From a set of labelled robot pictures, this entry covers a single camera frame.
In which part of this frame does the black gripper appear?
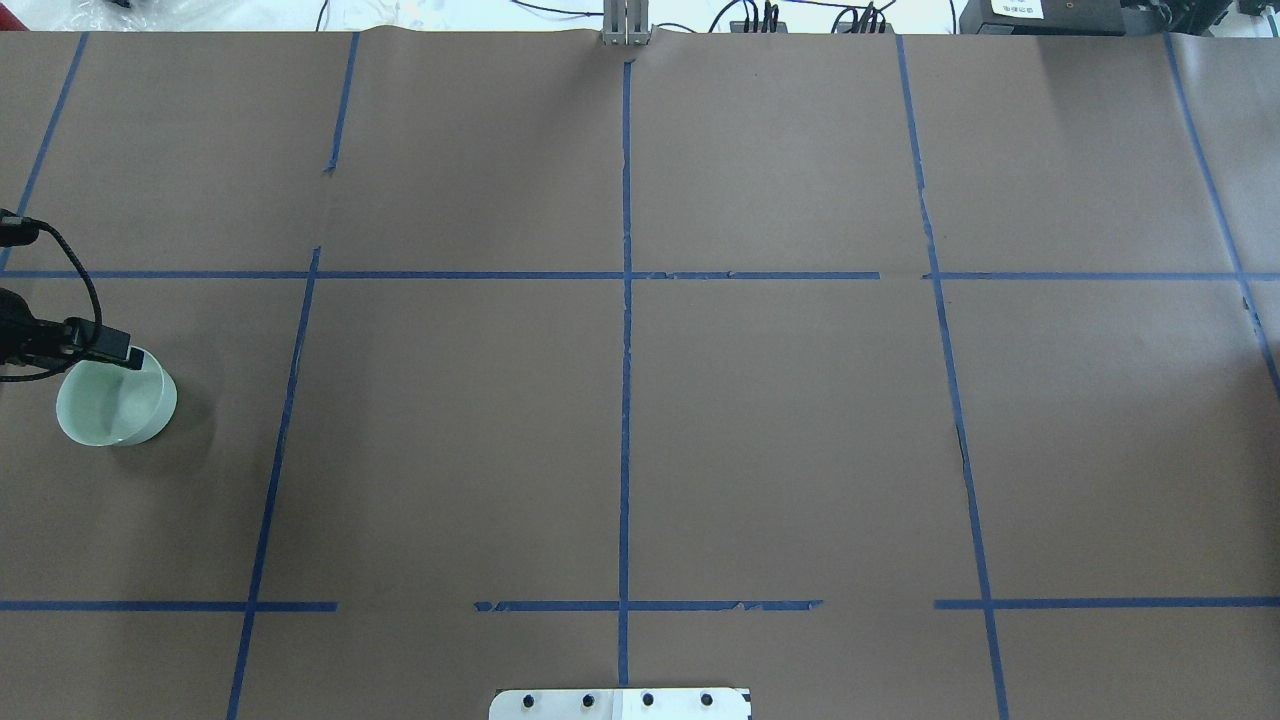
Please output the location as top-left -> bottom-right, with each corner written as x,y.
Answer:
1,288 -> 145,372

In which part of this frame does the mint green bowl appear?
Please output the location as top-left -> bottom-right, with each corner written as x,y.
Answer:
55,346 -> 179,447

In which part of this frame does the black computer box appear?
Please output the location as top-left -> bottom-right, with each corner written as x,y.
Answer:
957,1 -> 1126,37

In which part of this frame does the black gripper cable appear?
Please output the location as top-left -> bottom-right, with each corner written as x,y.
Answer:
0,210 -> 105,384

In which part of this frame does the aluminium frame post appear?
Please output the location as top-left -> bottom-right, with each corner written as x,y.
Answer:
600,0 -> 653,46

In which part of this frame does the white pedestal column base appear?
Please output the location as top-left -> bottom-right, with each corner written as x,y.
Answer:
488,687 -> 753,719

